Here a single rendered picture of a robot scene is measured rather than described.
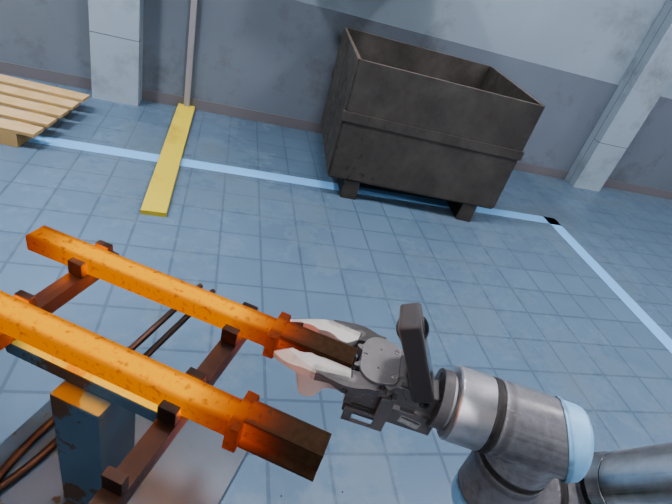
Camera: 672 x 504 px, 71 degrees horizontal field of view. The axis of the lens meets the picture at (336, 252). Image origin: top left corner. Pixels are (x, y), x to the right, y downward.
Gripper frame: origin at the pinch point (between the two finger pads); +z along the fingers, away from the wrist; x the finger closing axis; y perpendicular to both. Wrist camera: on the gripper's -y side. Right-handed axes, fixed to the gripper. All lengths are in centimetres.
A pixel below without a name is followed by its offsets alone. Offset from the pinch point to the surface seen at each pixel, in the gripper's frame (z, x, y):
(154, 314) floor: 61, 83, 96
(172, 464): 11.3, -5.1, 26.5
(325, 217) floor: 17, 196, 96
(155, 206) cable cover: 97, 149, 93
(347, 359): -7.1, -2.0, -1.1
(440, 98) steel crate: -25, 237, 23
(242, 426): 1.0, -14.1, -0.9
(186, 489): 7.9, -7.7, 26.5
